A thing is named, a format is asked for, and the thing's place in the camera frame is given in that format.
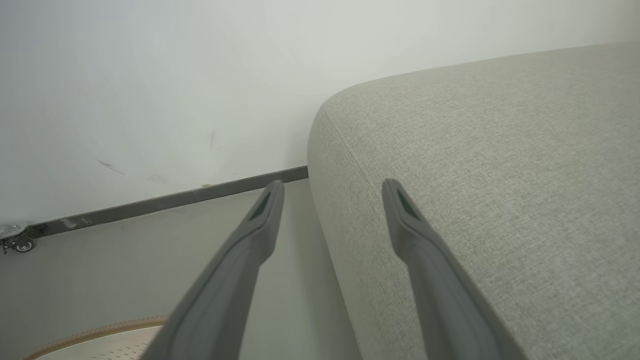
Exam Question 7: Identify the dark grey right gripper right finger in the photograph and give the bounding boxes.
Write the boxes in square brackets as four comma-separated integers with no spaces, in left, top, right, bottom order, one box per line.
[381,178,529,360]

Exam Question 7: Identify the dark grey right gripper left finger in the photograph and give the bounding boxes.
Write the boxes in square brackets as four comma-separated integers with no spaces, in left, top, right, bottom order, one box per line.
[141,180,286,360]

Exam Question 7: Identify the cream perforated laundry basket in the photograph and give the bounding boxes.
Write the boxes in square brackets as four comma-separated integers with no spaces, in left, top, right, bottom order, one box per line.
[22,315,168,360]

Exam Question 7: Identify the black skirting board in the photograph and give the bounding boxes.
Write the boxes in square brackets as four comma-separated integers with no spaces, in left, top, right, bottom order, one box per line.
[27,165,309,238]

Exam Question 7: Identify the grey fabric sofa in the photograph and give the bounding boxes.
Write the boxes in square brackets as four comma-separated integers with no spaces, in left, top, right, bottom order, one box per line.
[307,41,640,360]

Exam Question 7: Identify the small black caster wheel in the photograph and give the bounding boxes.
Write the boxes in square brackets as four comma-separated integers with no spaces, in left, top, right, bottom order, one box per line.
[0,235,36,254]

